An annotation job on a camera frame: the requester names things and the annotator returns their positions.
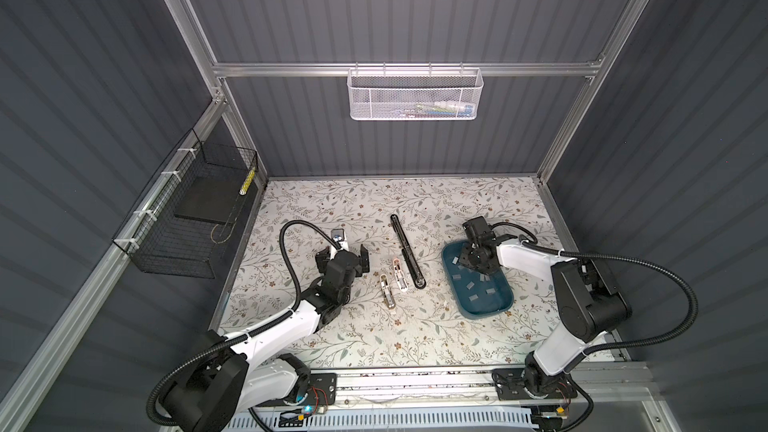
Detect black long stapler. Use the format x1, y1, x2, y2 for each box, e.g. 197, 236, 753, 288
390, 214, 427, 290

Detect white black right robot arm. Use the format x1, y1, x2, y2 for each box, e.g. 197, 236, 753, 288
459, 216, 632, 398

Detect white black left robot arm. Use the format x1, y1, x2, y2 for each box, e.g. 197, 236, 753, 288
147, 246, 370, 431

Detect teal plastic tray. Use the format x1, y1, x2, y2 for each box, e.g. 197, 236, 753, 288
441, 241, 514, 320

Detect yellow marker pen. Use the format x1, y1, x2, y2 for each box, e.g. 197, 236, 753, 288
239, 167, 256, 196

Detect black foam pad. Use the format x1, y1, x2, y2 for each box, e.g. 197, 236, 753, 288
174, 177, 242, 225

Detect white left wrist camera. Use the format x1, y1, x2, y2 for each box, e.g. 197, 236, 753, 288
330, 228, 348, 250

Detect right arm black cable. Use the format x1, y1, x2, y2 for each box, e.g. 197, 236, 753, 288
491, 221, 699, 356

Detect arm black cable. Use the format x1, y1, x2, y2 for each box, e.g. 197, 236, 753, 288
491, 221, 699, 356
145, 219, 346, 432

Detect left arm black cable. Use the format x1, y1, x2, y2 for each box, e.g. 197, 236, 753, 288
145, 219, 346, 432

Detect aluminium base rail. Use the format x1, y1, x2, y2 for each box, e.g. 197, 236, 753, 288
173, 365, 577, 412

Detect black wire basket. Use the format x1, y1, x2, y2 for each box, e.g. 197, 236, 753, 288
113, 133, 259, 280

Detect white wire mesh basket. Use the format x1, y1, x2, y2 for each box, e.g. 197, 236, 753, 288
346, 66, 484, 121

